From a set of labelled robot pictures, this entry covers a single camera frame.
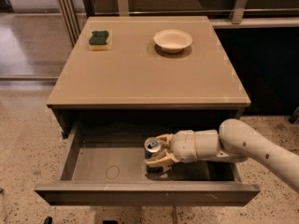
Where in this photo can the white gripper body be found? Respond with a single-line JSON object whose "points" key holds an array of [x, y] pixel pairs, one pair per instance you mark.
{"points": [[183, 146]]}

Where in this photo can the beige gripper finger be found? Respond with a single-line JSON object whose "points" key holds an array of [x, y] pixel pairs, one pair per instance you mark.
{"points": [[162, 158], [165, 140]]}

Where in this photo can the redbull can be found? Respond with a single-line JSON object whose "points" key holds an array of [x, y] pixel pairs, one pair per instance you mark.
{"points": [[152, 146]]}

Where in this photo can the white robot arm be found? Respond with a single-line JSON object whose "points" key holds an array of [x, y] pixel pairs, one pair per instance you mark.
{"points": [[234, 141]]}

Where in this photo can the open grey top drawer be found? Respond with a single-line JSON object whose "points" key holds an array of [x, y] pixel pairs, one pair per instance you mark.
{"points": [[104, 164]]}

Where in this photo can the tan cabinet with glass top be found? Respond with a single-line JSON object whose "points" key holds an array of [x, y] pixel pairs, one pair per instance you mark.
{"points": [[134, 73]]}

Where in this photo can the white paper bowl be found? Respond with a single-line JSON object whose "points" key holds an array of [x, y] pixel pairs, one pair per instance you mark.
{"points": [[172, 40]]}

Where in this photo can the green yellow sponge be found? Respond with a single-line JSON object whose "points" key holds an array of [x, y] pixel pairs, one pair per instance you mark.
{"points": [[100, 40]]}

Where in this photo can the metal window railing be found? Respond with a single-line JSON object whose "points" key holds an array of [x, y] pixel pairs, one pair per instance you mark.
{"points": [[223, 13]]}

